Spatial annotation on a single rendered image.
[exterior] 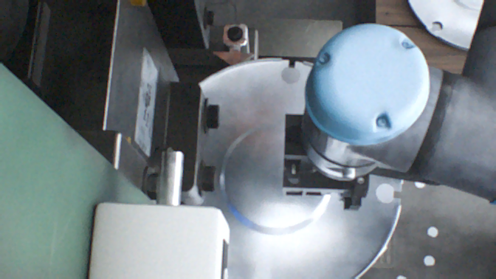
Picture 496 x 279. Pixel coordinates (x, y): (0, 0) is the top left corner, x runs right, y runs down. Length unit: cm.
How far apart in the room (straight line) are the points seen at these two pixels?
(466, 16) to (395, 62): 93
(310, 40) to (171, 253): 79
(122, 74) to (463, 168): 23
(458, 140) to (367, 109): 7
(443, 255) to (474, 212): 13
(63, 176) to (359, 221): 61
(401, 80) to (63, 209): 28
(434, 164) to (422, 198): 115
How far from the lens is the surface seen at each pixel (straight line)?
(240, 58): 80
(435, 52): 131
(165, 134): 59
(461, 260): 160
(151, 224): 20
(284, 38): 97
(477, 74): 47
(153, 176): 33
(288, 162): 62
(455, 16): 134
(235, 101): 79
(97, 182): 21
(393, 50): 42
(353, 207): 66
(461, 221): 161
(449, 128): 44
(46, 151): 17
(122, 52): 43
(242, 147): 76
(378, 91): 41
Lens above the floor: 153
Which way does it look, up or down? 75 degrees down
